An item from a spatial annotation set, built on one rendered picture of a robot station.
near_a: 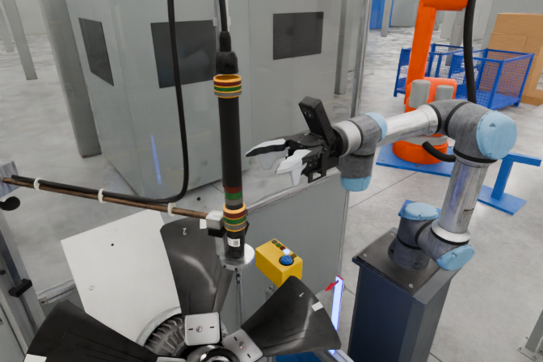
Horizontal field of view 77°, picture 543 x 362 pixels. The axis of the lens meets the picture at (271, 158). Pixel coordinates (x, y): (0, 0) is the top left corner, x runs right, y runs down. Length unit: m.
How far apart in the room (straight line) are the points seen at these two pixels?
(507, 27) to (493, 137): 7.58
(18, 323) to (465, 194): 1.36
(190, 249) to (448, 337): 2.05
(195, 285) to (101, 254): 0.30
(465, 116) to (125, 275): 1.03
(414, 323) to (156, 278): 0.93
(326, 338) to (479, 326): 1.91
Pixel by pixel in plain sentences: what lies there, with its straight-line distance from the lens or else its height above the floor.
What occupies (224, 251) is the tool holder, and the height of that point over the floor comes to 1.48.
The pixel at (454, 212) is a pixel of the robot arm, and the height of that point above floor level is 1.34.
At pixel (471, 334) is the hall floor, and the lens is 2.75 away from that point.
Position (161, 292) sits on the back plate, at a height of 1.18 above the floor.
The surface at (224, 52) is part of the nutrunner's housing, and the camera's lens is 0.54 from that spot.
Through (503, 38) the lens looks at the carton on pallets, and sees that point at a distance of 8.59.
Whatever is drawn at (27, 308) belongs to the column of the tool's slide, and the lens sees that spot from 1.35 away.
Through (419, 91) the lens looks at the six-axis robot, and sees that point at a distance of 4.35.
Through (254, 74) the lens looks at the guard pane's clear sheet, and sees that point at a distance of 1.49.
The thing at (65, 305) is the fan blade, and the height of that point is 1.43.
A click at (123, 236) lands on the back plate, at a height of 1.33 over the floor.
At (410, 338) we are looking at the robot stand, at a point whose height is 0.77.
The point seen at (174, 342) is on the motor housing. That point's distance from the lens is 0.97.
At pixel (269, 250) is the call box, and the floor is 1.07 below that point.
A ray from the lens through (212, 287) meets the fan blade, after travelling 0.87.
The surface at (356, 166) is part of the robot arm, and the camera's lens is 0.85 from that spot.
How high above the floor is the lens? 1.94
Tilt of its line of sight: 26 degrees down
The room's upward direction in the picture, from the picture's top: straight up
